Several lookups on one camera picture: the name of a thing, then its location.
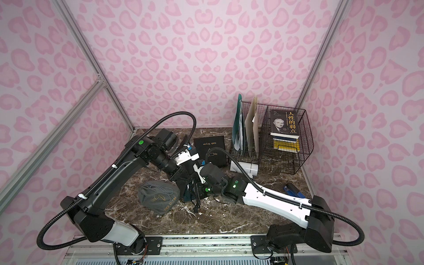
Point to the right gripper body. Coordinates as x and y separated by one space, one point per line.
197 187

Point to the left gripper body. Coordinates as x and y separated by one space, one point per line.
182 174

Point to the grey hair dryer pouch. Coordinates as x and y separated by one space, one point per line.
158 196

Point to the plain black pouch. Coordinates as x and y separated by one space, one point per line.
182 145

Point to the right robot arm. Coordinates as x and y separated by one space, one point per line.
311 220

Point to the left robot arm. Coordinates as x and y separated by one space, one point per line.
86 211

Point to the white hair dryer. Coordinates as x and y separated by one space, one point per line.
250 168

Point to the black pouch gold print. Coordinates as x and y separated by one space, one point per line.
203 145

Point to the yellow striped book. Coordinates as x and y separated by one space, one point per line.
287 145

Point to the book with portrait cover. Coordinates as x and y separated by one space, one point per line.
284 123

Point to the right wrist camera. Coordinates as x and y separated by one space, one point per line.
197 167

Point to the black wire basket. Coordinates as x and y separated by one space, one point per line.
276 153

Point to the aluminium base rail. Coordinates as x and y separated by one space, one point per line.
203 249

